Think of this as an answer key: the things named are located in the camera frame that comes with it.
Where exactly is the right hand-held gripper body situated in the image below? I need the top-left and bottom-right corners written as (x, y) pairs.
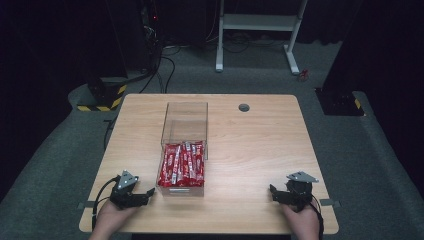
top-left (285, 170), bottom-right (320, 213)

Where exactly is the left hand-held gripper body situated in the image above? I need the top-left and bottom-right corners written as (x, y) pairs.
top-left (109, 169), bottom-right (140, 211)

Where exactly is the person's right hand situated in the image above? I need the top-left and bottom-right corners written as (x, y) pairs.
top-left (281, 199), bottom-right (321, 235)

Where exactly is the person's left hand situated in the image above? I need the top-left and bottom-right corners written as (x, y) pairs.
top-left (98, 200), bottom-right (140, 236)

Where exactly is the grey tape strip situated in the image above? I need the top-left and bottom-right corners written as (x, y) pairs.
top-left (77, 200), bottom-right (97, 211)
top-left (319, 198), bottom-right (342, 208)

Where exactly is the clear acrylic drawer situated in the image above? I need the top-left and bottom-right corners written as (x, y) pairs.
top-left (155, 141), bottom-right (206, 198)

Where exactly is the pile of red stick packets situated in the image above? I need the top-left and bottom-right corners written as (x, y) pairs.
top-left (157, 141), bottom-right (205, 188)

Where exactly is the clear acrylic drawer case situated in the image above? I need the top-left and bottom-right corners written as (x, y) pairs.
top-left (160, 101), bottom-right (210, 161)

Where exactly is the black yellow striped stand base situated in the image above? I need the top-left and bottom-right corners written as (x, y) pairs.
top-left (76, 77), bottom-right (129, 113)

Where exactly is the black stand base yellow mark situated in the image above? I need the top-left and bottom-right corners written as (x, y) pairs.
top-left (314, 87), bottom-right (365, 117)

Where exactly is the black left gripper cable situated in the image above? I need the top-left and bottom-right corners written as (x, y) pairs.
top-left (91, 176), bottom-right (120, 232)

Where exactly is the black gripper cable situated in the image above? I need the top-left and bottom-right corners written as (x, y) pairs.
top-left (91, 176), bottom-right (120, 232)
top-left (309, 195), bottom-right (326, 240)

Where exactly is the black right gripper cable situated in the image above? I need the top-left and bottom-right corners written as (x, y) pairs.
top-left (309, 195), bottom-right (326, 240)

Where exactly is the black cable beside table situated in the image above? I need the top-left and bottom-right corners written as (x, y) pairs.
top-left (103, 114), bottom-right (118, 152)

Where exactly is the black floor cable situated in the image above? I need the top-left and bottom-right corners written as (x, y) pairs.
top-left (139, 55), bottom-right (177, 95)

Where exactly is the dark computer equipment with cables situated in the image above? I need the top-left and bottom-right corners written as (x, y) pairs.
top-left (139, 0), bottom-right (165, 69)

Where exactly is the white metal stand frame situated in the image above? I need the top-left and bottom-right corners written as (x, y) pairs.
top-left (214, 0), bottom-right (309, 76)

